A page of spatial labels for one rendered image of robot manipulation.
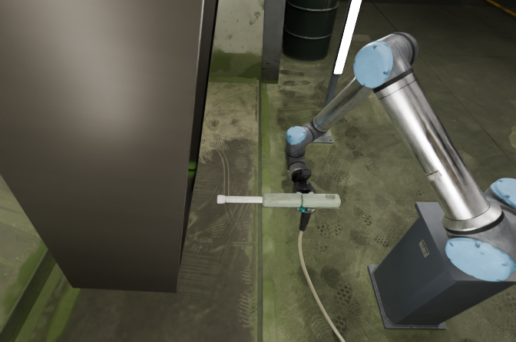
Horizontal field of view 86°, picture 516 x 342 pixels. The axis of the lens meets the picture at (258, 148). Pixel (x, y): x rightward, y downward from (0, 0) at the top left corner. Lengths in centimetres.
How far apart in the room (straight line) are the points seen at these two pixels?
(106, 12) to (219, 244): 145
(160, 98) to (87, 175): 26
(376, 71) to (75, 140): 72
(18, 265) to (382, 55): 174
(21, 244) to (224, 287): 101
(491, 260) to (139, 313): 142
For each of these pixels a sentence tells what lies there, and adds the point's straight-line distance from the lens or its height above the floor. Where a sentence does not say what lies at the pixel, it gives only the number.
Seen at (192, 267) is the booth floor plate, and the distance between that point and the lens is 166.
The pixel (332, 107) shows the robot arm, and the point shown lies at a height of 88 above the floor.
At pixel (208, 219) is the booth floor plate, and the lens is 178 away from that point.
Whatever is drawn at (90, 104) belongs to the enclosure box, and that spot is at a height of 130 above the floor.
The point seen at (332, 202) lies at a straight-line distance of 114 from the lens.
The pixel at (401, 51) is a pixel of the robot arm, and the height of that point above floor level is 123.
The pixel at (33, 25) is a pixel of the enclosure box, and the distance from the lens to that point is 46.
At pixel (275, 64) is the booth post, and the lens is 288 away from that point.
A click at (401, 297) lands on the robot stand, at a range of 154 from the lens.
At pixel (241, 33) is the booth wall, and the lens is 275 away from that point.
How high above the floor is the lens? 156
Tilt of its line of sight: 45 degrees down
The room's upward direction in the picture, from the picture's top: 2 degrees clockwise
